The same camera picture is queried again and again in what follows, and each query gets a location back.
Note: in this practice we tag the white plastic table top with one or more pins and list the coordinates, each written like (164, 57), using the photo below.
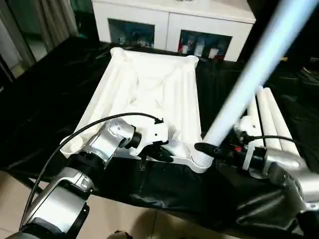
(149, 82)

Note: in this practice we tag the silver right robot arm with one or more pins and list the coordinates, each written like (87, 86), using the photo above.
(286, 161)

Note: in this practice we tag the red item in cabinet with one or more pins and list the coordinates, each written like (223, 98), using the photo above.
(180, 46)

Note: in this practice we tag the dark cabinet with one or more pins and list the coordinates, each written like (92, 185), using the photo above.
(294, 37)

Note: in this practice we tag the white cabinet with glass doors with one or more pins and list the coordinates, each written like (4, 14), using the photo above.
(169, 17)

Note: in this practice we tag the grey curtain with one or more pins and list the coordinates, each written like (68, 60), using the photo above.
(54, 22)

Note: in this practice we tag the black work table frame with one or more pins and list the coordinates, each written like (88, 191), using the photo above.
(25, 181)

